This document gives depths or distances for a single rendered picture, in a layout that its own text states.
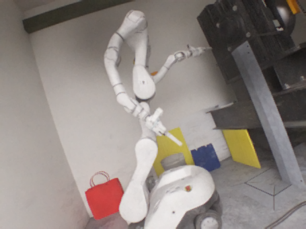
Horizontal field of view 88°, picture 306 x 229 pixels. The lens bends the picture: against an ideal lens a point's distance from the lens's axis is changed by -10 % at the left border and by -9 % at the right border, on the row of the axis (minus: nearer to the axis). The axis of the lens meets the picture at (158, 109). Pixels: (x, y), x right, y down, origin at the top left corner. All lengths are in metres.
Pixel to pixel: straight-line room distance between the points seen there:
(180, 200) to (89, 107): 1.62
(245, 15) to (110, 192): 2.13
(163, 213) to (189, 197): 0.17
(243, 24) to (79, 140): 2.07
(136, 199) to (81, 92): 1.55
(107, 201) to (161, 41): 2.14
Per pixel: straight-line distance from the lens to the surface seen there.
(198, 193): 1.11
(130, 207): 1.29
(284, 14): 1.89
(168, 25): 2.74
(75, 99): 2.37
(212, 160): 2.22
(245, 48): 1.34
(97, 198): 2.23
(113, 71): 1.09
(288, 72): 1.47
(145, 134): 1.22
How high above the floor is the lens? 0.78
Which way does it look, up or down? 4 degrees up
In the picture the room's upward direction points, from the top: 22 degrees counter-clockwise
